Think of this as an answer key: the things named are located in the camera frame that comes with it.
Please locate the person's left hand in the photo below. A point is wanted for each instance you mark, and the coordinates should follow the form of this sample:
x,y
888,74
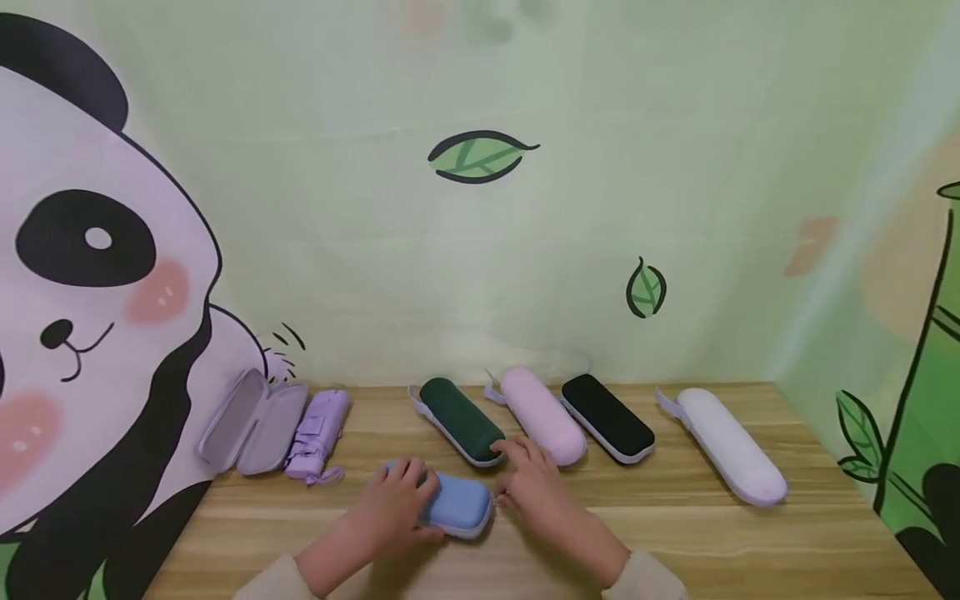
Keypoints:
x,y
390,506

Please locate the person's right hand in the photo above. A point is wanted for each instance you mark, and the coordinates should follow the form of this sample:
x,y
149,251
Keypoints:
x,y
541,493

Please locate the person's left thumb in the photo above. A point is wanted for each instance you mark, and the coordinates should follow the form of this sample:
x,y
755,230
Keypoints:
x,y
427,533

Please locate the person's right fingers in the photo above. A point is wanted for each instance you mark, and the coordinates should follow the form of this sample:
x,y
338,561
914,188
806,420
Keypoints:
x,y
521,467

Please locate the person's left fingers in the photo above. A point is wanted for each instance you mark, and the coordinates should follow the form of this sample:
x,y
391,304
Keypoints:
x,y
411,475

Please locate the blue umbrella case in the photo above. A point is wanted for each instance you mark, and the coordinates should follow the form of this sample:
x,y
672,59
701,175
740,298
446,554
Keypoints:
x,y
456,502

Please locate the person's right forearm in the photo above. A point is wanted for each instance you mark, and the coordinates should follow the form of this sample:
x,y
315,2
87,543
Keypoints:
x,y
622,567

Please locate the person's left forearm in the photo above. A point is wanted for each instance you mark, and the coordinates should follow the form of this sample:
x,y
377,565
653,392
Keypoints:
x,y
307,567

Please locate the pink umbrella case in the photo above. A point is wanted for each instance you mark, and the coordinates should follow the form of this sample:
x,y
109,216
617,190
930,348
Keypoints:
x,y
541,415

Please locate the dark green umbrella case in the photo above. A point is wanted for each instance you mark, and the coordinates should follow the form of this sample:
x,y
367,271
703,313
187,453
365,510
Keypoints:
x,y
457,419

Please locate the folded lilac umbrella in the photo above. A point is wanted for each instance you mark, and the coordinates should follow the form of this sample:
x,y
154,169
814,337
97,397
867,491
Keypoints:
x,y
319,435

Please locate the black umbrella case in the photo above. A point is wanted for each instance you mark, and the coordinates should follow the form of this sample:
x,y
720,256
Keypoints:
x,y
609,417

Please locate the open lilac umbrella case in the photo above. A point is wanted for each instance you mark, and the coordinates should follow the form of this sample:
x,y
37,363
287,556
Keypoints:
x,y
253,422

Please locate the white umbrella case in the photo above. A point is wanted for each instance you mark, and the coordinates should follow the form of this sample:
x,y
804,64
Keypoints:
x,y
727,446

